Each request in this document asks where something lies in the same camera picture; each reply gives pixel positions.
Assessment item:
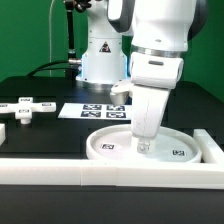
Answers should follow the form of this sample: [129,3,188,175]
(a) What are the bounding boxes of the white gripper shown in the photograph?
[130,52,184,154]

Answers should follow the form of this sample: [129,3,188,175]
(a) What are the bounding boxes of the white round table top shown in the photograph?
[86,124,202,163]

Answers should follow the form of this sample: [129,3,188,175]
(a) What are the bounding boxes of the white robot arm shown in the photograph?
[75,0,207,153]

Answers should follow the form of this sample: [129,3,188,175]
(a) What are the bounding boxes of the white marker sheet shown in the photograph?
[59,103,132,120]

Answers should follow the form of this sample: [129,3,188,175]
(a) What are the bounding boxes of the white right fence bar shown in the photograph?
[193,129,224,165]

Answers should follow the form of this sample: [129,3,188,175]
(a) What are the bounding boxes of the white fence bar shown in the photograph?
[193,129,224,165]
[0,158,224,190]

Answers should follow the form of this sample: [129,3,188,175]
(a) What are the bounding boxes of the white cross-shaped table base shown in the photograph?
[0,97,56,125]

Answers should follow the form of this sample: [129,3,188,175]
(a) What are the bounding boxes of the white front fence bar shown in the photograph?
[0,158,224,190]

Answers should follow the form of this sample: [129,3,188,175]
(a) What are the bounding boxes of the white left fence block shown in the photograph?
[0,123,6,146]

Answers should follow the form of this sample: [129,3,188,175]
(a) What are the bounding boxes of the black camera stand pole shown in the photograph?
[63,0,92,65]

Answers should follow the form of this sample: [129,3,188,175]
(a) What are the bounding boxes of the grey hanging cable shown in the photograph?
[48,0,58,78]

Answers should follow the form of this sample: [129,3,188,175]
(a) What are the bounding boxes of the black cables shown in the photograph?
[26,59,82,78]

